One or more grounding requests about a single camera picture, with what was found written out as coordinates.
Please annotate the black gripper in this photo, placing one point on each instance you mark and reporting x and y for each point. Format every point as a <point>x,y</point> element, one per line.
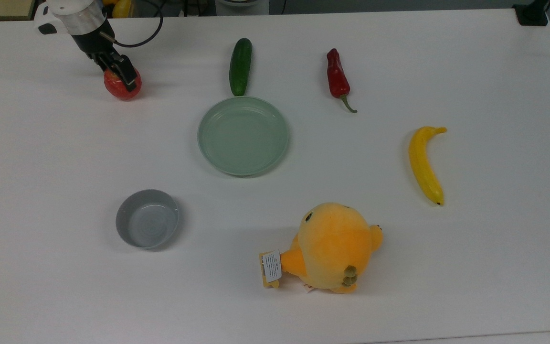
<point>94,43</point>

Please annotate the red apple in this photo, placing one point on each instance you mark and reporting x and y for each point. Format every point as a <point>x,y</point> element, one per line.
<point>117,88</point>

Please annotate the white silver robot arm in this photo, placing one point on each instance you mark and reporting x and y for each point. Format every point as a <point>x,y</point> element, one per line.
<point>77,14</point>

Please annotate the grey bowl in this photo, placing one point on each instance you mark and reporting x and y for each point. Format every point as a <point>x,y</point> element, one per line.
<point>147,220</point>

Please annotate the yellow fruit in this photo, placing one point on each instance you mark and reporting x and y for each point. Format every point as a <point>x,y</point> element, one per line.
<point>122,8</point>

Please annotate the green cucumber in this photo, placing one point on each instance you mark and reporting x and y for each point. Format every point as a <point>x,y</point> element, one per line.
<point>240,67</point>

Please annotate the wooden board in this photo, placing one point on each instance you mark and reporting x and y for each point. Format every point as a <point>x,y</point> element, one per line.
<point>0,8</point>

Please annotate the pale green plate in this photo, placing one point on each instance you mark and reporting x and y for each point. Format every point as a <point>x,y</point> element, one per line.
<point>243,136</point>

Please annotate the red chili pepper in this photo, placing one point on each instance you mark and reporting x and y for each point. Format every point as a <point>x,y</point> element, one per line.
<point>338,76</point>

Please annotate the orange plush toy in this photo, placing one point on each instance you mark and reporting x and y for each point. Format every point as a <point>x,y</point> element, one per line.
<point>332,246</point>

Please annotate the yellow banana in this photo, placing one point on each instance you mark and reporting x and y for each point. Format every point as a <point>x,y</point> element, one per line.
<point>423,165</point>

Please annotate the black table clamp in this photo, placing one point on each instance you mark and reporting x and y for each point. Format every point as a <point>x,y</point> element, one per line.
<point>532,13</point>

